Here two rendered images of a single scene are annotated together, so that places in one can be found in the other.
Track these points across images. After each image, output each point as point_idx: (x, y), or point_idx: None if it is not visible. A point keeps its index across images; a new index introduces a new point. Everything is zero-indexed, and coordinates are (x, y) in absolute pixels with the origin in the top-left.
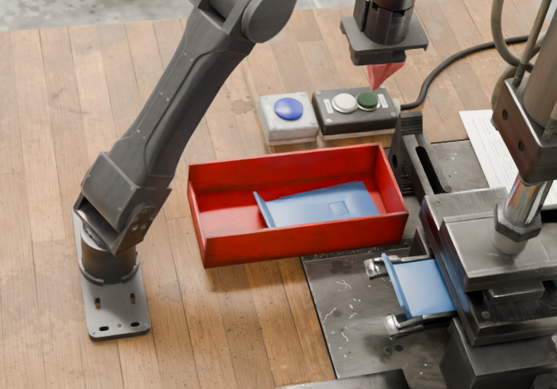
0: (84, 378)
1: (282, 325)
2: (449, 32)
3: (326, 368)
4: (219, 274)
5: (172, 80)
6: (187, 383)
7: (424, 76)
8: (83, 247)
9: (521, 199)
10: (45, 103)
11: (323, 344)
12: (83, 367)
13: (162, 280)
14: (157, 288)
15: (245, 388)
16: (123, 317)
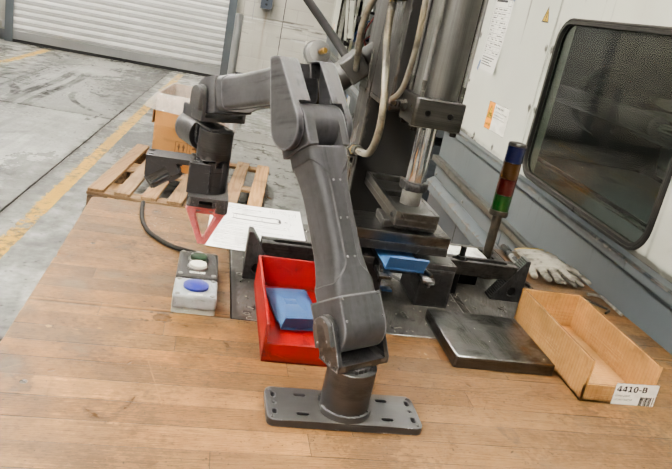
0: (456, 443)
1: (391, 347)
2: (118, 227)
3: (423, 339)
4: None
5: (340, 202)
6: (448, 394)
7: (161, 246)
8: (362, 388)
9: (427, 163)
10: (103, 424)
11: (404, 336)
12: (446, 442)
13: None
14: None
15: (446, 371)
16: (399, 408)
